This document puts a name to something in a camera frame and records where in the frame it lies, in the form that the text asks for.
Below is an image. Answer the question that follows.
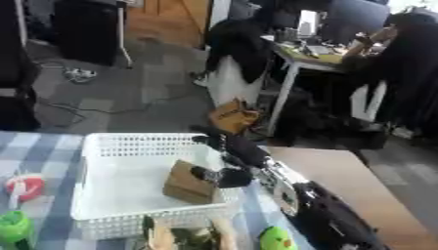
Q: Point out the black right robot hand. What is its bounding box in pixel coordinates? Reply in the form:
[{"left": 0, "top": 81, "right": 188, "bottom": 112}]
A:
[{"left": 188, "top": 124, "right": 273, "bottom": 189}]

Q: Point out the brown cardboard block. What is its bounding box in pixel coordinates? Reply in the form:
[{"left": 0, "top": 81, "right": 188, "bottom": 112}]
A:
[{"left": 162, "top": 159, "right": 223, "bottom": 205}]

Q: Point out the brown bag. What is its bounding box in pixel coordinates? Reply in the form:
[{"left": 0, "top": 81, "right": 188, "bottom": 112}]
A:
[{"left": 206, "top": 98, "right": 262, "bottom": 135}]

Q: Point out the white chair with black jacket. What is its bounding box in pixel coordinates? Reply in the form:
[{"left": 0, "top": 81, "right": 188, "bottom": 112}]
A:
[{"left": 193, "top": 19, "right": 274, "bottom": 108}]

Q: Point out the green round toy with face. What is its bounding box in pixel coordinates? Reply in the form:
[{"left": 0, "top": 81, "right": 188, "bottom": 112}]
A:
[{"left": 258, "top": 226, "right": 300, "bottom": 250}]

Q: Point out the white desk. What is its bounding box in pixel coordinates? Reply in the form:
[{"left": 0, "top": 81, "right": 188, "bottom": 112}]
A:
[{"left": 260, "top": 33, "right": 351, "bottom": 138}]

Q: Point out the tan and dark soft toy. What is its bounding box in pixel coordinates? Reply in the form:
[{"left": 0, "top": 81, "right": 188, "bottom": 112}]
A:
[{"left": 138, "top": 215, "right": 240, "bottom": 250}]

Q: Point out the white plastic basket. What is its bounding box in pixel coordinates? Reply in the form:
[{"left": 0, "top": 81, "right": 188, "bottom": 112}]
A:
[{"left": 69, "top": 132, "right": 246, "bottom": 241}]

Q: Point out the white table leg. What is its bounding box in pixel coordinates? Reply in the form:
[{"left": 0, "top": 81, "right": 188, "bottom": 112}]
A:
[{"left": 114, "top": 0, "right": 136, "bottom": 70}]

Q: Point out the person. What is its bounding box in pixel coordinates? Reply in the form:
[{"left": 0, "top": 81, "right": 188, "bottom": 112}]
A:
[{"left": 340, "top": 12, "right": 438, "bottom": 140}]

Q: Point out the white power strip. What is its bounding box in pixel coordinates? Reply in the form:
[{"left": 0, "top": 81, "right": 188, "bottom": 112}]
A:
[{"left": 62, "top": 66, "right": 100, "bottom": 83}]

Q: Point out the black cabinet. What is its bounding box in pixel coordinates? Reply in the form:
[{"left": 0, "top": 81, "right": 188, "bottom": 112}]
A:
[{"left": 53, "top": 0, "right": 122, "bottom": 67}]

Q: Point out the red and white round toy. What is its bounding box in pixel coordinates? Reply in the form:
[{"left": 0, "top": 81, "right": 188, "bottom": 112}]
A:
[{"left": 3, "top": 173, "right": 47, "bottom": 202}]

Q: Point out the black office chair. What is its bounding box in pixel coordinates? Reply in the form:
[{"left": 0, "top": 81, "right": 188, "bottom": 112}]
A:
[{"left": 0, "top": 0, "right": 43, "bottom": 132}]

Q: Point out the green plastic toy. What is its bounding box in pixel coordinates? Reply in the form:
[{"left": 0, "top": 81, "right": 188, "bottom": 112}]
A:
[{"left": 0, "top": 210, "right": 34, "bottom": 250}]

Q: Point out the black floor cable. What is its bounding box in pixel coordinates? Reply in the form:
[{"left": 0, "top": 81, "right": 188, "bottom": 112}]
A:
[{"left": 34, "top": 94, "right": 198, "bottom": 129}]

